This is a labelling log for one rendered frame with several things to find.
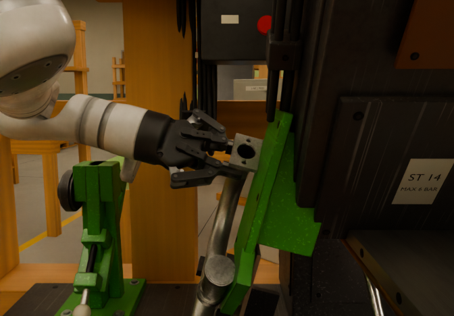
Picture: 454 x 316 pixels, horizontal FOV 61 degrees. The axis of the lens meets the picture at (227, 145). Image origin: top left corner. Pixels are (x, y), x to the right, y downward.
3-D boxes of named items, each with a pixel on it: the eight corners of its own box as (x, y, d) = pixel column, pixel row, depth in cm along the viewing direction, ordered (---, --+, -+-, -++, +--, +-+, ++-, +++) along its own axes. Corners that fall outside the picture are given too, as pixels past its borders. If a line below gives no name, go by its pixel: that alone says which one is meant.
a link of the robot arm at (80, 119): (88, 156, 51) (109, 95, 53) (-26, 126, 51) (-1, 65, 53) (101, 164, 58) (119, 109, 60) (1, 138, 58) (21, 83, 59)
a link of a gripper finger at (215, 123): (191, 110, 58) (219, 134, 57) (200, 104, 59) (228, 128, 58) (189, 121, 61) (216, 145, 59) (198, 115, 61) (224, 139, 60)
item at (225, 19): (297, 60, 68) (299, -30, 66) (200, 60, 68) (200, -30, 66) (287, 65, 80) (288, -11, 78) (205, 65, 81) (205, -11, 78)
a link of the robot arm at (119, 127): (150, 140, 65) (115, 131, 64) (153, 95, 56) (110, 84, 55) (132, 186, 59) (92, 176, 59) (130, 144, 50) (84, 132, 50)
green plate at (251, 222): (301, 300, 46) (354, 131, 43) (234, 283, 46) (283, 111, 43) (287, 259, 57) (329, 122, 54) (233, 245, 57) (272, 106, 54)
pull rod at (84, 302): (88, 326, 61) (86, 292, 60) (69, 326, 61) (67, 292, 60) (99, 307, 66) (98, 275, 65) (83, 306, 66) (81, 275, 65)
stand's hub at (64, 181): (71, 217, 66) (68, 174, 65) (53, 217, 66) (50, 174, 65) (87, 204, 74) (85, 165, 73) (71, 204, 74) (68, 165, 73)
